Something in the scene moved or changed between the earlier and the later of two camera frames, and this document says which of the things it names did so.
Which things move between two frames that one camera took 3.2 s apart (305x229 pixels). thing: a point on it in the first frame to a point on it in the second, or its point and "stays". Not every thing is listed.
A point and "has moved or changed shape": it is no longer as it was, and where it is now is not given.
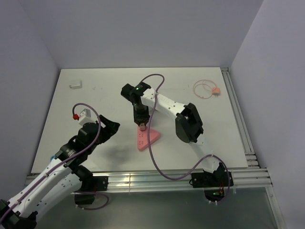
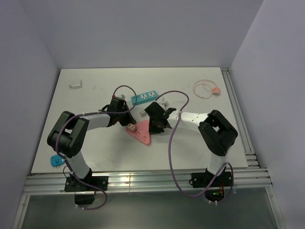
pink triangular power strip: [142, 139] has moved or changed shape
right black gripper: [138, 118] to [153, 130]
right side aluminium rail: [249, 152] stays
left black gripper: [111, 128] to [130, 120]
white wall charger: [76, 86] stays
